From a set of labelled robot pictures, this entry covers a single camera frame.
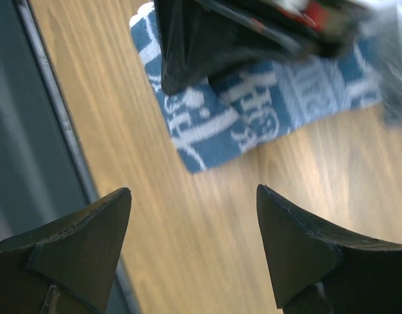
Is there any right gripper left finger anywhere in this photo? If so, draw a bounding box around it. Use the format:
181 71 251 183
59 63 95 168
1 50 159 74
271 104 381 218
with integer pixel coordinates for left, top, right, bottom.
0 188 131 313

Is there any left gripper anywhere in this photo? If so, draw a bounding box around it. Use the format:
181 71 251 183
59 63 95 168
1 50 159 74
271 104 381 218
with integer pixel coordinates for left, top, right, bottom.
200 1 370 61

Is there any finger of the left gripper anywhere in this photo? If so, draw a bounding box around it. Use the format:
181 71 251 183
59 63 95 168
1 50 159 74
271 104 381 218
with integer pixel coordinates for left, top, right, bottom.
154 1 305 95

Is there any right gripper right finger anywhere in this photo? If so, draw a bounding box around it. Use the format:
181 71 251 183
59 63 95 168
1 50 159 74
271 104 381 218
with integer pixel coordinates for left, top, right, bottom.
256 185 402 313

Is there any blue white patterned towel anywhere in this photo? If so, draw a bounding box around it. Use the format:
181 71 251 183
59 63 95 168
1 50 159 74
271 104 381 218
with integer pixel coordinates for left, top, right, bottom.
129 2 381 173

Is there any aluminium frame rail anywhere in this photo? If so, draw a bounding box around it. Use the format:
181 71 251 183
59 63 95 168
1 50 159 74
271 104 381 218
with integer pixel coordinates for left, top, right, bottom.
0 1 139 313

